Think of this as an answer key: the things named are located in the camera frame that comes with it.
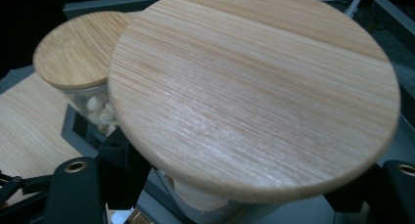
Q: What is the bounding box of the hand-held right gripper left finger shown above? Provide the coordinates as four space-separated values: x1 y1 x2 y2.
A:
97 127 154 211

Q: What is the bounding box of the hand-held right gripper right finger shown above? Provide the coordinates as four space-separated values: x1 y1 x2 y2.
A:
323 164 386 214

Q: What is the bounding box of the dark grey corner shelf rack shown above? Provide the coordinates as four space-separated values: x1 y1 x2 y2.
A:
61 0 415 224

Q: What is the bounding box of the glass jar with chickpeas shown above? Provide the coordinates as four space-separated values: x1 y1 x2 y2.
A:
31 11 139 138

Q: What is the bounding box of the grey metal stand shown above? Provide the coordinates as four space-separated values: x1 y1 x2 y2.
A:
344 0 370 19

